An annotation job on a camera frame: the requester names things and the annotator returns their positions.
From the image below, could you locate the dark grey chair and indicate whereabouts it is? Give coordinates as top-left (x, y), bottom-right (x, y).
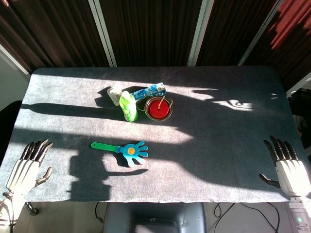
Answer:
top-left (103, 201), bottom-right (207, 233)

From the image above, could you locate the black bag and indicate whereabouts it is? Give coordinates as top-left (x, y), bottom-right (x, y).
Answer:
top-left (287, 87), bottom-right (311, 149)

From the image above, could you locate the dark brown curtain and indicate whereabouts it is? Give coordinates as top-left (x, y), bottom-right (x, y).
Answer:
top-left (0, 0), bottom-right (311, 91)

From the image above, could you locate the blue hand-shaped clapper toy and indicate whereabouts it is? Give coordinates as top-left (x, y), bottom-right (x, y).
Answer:
top-left (91, 140), bottom-right (149, 168)

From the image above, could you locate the metal bowl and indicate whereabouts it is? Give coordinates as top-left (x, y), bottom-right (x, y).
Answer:
top-left (144, 96), bottom-right (173, 121)

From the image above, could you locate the grey-blue table cloth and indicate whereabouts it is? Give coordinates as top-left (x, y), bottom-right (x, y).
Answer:
top-left (0, 66), bottom-right (311, 203)

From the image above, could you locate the red round disc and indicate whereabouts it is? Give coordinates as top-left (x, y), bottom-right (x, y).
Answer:
top-left (148, 99), bottom-right (170, 119)

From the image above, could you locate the blue snack package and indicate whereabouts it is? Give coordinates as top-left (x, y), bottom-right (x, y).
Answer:
top-left (131, 82), bottom-right (166, 100)

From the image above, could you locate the green plastic bottle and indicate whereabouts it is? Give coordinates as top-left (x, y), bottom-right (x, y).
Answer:
top-left (119, 91), bottom-right (138, 122)

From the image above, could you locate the black object beside table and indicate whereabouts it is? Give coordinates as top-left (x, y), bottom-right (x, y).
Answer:
top-left (0, 100), bottom-right (23, 166)

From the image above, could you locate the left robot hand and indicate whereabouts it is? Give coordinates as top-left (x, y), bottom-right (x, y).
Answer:
top-left (5, 138), bottom-right (54, 196)

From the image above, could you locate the white rectangular plastic box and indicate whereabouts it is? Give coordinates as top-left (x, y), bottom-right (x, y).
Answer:
top-left (106, 85), bottom-right (125, 107)

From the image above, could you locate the white window frame post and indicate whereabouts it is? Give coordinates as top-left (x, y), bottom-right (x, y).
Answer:
top-left (238, 0), bottom-right (284, 66)
top-left (187, 0), bottom-right (214, 67)
top-left (87, 0), bottom-right (118, 67)

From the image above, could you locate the black floor cable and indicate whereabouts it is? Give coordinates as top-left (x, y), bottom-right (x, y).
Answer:
top-left (213, 202), bottom-right (281, 233)

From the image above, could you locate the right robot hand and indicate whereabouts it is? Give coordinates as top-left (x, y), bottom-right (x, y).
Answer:
top-left (259, 135), bottom-right (311, 198)

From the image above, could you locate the braided rope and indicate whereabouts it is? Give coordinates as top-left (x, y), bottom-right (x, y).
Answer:
top-left (136, 95), bottom-right (174, 112)

